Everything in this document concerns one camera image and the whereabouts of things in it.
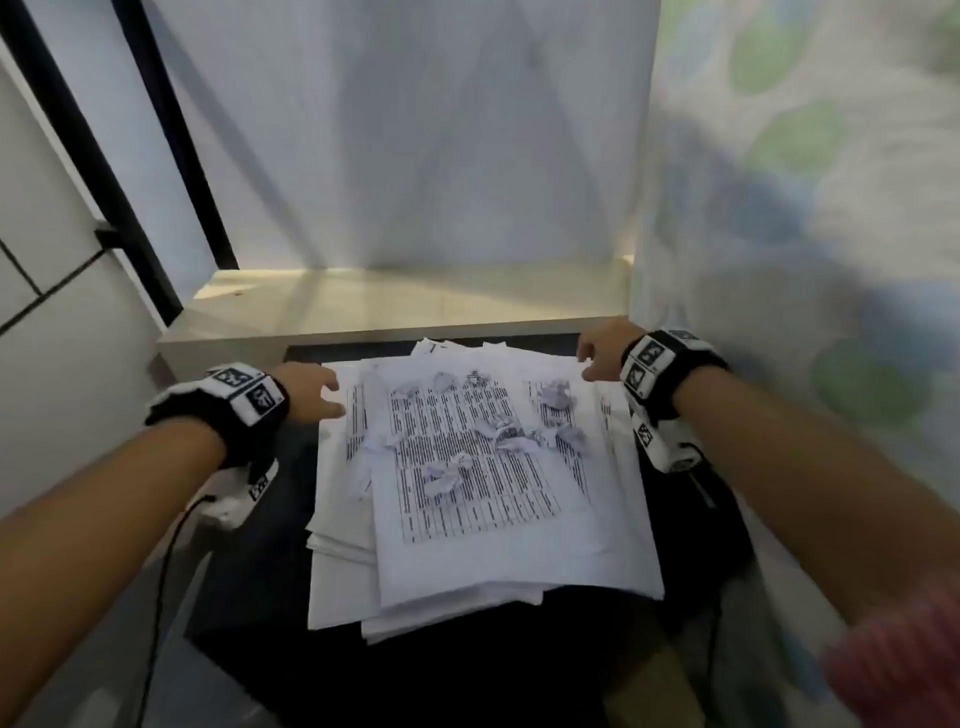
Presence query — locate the person's right hand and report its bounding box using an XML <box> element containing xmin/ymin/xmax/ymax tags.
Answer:
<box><xmin>575</xmin><ymin>317</ymin><xmax>646</xmax><ymax>384</ymax></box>

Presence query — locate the person's left hand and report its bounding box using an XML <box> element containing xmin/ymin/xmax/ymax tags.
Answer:
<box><xmin>273</xmin><ymin>362</ymin><xmax>346</xmax><ymax>425</ymax></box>

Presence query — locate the pile of paper scraps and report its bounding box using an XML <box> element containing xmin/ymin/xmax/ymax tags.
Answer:
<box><xmin>359</xmin><ymin>368</ymin><xmax>590</xmax><ymax>500</ymax></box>

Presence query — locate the stack of printed papers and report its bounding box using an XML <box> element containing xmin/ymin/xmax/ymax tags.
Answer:
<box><xmin>305</xmin><ymin>337</ymin><xmax>666</xmax><ymax>645</ymax></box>

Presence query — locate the person's right forearm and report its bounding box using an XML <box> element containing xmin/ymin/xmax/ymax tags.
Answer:
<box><xmin>671</xmin><ymin>365</ymin><xmax>960</xmax><ymax>625</ymax></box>

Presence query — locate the person's left forearm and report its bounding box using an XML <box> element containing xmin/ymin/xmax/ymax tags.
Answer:
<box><xmin>0</xmin><ymin>419</ymin><xmax>228</xmax><ymax>728</ymax></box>

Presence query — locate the white marker cube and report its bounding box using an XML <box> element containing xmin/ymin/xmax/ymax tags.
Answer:
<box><xmin>626</xmin><ymin>397</ymin><xmax>706</xmax><ymax>475</ymax></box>

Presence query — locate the cream wooden ledge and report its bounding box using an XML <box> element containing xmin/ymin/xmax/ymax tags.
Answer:
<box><xmin>157</xmin><ymin>254</ymin><xmax>635</xmax><ymax>376</ymax></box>

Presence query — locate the black table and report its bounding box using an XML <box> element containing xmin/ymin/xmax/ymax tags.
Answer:
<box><xmin>183</xmin><ymin>333</ymin><xmax>759</xmax><ymax>728</ymax></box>

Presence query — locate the spotted pastel curtain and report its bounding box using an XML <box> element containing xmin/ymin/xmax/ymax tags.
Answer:
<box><xmin>629</xmin><ymin>0</ymin><xmax>960</xmax><ymax>728</ymax></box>

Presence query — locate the pink knit sleeve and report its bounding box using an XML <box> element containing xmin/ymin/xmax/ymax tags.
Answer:
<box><xmin>821</xmin><ymin>584</ymin><xmax>960</xmax><ymax>728</ymax></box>

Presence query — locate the black right wrist strap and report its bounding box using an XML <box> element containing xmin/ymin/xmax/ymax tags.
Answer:
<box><xmin>619</xmin><ymin>328</ymin><xmax>730</xmax><ymax>421</ymax></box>

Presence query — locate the black wrist strap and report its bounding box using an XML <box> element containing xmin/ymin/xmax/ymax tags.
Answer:
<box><xmin>619</xmin><ymin>328</ymin><xmax>730</xmax><ymax>421</ymax></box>
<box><xmin>144</xmin><ymin>362</ymin><xmax>292</xmax><ymax>470</ymax></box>

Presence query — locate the black left wrist strap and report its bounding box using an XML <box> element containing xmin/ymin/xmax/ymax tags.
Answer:
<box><xmin>144</xmin><ymin>362</ymin><xmax>292</xmax><ymax>470</ymax></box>

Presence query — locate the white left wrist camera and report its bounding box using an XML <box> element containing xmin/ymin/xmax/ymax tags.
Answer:
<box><xmin>198</xmin><ymin>457</ymin><xmax>280</xmax><ymax>530</ymax></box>

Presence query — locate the black left camera cable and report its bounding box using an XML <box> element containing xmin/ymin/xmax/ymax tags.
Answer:
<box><xmin>134</xmin><ymin>494</ymin><xmax>219</xmax><ymax>728</ymax></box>

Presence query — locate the plain black metal post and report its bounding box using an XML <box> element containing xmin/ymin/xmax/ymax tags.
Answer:
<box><xmin>112</xmin><ymin>0</ymin><xmax>240</xmax><ymax>271</ymax></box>

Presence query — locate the black post with bracket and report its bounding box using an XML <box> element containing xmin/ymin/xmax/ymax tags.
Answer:
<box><xmin>0</xmin><ymin>0</ymin><xmax>185</xmax><ymax>328</ymax></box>

